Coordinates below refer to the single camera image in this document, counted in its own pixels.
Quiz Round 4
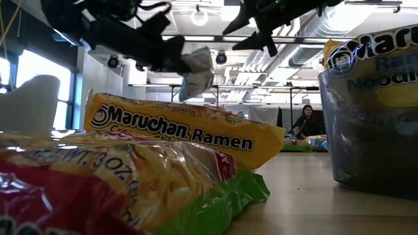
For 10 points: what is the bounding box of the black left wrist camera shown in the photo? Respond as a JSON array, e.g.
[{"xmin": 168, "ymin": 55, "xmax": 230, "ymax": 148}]
[{"xmin": 138, "ymin": 11, "xmax": 172, "ymax": 39}]

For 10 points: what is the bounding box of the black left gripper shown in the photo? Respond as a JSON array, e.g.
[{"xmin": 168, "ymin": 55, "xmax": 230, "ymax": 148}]
[{"xmin": 87, "ymin": 16, "xmax": 193, "ymax": 74}]

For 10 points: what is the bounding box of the yellow creamy chicken ramen pack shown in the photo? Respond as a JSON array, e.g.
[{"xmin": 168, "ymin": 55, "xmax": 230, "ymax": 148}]
[
  {"xmin": 323, "ymin": 23, "xmax": 418, "ymax": 131},
  {"xmin": 84, "ymin": 88, "xmax": 287, "ymax": 170}
]

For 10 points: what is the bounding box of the green-edged chili shrimp ramen pack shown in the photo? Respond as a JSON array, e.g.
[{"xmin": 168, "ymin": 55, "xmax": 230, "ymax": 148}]
[
  {"xmin": 281, "ymin": 135, "xmax": 313, "ymax": 153},
  {"xmin": 0, "ymin": 129, "xmax": 271, "ymax": 235}
]

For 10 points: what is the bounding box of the dark smoky plastic bin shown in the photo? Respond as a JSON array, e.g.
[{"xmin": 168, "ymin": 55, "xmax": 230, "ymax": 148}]
[{"xmin": 317, "ymin": 48, "xmax": 418, "ymax": 200}]

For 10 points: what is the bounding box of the person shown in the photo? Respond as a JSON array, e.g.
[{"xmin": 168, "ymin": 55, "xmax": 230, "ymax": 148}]
[{"xmin": 291, "ymin": 104, "xmax": 324, "ymax": 140}]

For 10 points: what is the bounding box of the silver ventilation duct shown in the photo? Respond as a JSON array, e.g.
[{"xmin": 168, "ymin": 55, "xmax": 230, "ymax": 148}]
[{"xmin": 287, "ymin": 6, "xmax": 353, "ymax": 68}]

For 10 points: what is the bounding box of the long ceiling light fixture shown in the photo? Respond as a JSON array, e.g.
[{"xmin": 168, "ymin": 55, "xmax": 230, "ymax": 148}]
[{"xmin": 52, "ymin": 28, "xmax": 82, "ymax": 47}]

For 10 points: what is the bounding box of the white cloth cover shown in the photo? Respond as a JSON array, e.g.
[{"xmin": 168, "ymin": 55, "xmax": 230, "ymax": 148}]
[{"xmin": 248, "ymin": 106, "xmax": 279, "ymax": 127}]

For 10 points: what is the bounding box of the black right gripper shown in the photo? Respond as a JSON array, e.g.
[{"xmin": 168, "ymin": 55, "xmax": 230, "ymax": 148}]
[{"xmin": 222, "ymin": 0, "xmax": 327, "ymax": 58}]

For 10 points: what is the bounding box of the white plastic bin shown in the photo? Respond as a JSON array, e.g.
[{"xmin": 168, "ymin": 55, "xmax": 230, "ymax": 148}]
[{"xmin": 0, "ymin": 74, "xmax": 61, "ymax": 134}]

